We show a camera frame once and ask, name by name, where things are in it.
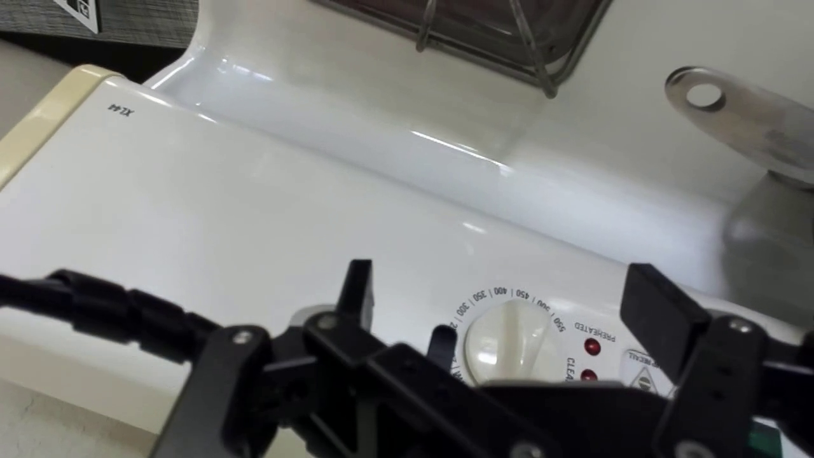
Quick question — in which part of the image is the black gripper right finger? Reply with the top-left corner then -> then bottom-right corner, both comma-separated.
618,263 -> 814,458

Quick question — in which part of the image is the white oven dial knob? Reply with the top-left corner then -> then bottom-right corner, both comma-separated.
460,301 -> 572,390

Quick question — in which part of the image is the robot arm with cable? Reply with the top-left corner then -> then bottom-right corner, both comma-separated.
0,267 -> 224,366

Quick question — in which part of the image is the white gas stove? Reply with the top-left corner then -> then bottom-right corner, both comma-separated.
0,0 -> 814,458

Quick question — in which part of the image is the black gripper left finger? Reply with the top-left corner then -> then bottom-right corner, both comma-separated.
151,258 -> 402,458

